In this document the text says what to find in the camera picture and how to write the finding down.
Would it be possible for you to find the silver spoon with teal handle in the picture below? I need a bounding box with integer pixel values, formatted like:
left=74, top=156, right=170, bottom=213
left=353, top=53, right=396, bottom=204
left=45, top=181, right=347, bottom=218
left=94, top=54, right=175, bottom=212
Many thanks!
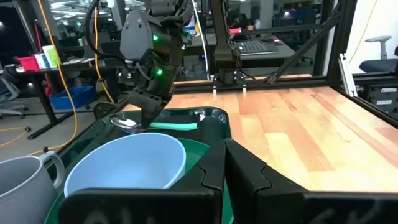
left=111, top=116, right=199, bottom=134

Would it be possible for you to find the silver aluminium bracket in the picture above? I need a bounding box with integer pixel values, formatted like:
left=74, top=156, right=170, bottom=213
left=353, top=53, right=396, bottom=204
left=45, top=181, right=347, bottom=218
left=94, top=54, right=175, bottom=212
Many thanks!
left=337, top=52, right=359, bottom=98

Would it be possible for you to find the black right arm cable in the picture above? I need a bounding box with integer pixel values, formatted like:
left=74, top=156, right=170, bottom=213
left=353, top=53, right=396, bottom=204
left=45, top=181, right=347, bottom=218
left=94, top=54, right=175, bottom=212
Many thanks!
left=83, top=0, right=139, bottom=70

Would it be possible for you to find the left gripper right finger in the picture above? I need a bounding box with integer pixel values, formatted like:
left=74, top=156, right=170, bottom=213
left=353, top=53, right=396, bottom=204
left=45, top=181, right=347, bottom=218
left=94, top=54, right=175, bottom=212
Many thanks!
left=225, top=139, right=398, bottom=224

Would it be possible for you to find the yellow extension cable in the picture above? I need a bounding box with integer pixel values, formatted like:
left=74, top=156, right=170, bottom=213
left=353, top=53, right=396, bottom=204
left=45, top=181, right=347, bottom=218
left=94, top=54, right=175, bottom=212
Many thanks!
left=36, top=0, right=79, bottom=156
left=93, top=0, right=115, bottom=104

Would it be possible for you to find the dark grey desk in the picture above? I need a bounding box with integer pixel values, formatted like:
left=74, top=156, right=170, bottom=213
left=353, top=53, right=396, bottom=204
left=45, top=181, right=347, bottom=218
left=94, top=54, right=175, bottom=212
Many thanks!
left=183, top=30, right=315, bottom=77

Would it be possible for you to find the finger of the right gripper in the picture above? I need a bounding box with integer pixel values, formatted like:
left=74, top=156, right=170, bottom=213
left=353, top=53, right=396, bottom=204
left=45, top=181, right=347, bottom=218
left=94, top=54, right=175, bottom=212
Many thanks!
left=127, top=88, right=156, bottom=128
left=149, top=93, right=174, bottom=128

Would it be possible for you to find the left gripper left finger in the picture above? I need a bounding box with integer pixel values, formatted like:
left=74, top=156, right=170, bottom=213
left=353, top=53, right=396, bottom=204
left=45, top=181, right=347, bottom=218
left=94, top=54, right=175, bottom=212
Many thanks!
left=58, top=139, right=226, bottom=224

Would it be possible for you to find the black box with white labels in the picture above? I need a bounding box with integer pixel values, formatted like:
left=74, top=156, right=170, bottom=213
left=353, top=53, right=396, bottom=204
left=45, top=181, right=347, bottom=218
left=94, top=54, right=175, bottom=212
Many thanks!
left=366, top=84, right=398, bottom=116

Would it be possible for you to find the blue bin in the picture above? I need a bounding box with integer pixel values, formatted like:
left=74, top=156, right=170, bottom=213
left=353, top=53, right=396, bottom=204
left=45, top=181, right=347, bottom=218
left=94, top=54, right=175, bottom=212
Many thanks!
left=49, top=85, right=96, bottom=111

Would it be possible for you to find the green plate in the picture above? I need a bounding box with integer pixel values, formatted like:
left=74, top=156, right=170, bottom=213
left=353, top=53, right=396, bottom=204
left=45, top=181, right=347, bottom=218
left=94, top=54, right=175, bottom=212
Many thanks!
left=43, top=136, right=234, bottom=224

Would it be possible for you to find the grey mug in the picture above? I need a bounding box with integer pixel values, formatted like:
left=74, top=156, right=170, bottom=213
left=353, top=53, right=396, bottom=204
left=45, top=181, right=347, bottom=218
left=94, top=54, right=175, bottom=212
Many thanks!
left=0, top=151, right=66, bottom=224

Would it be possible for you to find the red bin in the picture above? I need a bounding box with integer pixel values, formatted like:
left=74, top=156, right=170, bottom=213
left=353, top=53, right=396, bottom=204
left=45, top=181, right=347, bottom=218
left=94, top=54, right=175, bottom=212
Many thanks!
left=16, top=55, right=41, bottom=73

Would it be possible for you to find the grey office chair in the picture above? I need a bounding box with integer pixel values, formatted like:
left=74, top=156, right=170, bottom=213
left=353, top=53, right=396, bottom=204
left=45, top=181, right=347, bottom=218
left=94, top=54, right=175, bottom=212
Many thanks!
left=0, top=62, right=29, bottom=121

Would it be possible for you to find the black keyboard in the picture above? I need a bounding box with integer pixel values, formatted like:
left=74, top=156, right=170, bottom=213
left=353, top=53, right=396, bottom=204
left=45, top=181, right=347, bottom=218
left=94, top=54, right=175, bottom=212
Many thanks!
left=235, top=39, right=280, bottom=57

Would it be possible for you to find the white cable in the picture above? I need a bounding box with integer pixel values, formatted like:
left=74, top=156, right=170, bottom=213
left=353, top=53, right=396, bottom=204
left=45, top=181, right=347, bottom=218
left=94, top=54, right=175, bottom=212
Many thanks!
left=190, top=0, right=210, bottom=80

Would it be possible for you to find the white and green container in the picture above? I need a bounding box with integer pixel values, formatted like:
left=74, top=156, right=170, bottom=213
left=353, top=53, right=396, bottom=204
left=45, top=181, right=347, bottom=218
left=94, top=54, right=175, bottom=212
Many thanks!
left=42, top=44, right=62, bottom=68

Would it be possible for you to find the white and blue box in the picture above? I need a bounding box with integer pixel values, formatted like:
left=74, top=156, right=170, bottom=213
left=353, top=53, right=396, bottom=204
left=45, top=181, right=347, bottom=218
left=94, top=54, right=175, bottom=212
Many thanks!
left=33, top=52, right=50, bottom=70

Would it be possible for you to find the yellow cable with black knot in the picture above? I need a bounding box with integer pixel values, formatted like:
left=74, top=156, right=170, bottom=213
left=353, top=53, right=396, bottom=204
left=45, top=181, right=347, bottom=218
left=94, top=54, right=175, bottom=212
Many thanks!
left=0, top=125, right=32, bottom=147

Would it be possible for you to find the blue bowl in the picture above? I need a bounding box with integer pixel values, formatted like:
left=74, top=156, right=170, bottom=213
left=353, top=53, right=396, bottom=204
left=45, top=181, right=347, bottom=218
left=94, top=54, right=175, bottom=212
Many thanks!
left=63, top=133, right=187, bottom=197

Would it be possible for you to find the dark green plastic tray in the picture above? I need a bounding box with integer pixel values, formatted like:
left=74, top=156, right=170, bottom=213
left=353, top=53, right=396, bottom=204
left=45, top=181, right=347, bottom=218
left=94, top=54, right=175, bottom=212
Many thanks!
left=46, top=106, right=233, bottom=187

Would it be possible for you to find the black standing desk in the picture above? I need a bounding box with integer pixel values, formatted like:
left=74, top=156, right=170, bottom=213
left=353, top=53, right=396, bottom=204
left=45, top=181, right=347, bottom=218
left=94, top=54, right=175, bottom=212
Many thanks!
left=5, top=55, right=125, bottom=141

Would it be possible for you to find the dark office chair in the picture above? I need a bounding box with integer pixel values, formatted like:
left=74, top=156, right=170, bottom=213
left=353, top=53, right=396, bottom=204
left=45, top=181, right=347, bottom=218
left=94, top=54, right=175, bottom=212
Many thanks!
left=358, top=34, right=398, bottom=74

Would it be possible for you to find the black aluminium table frame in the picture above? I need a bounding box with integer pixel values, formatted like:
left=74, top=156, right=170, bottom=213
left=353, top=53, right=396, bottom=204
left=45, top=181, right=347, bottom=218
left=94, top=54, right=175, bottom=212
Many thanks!
left=93, top=0, right=398, bottom=129

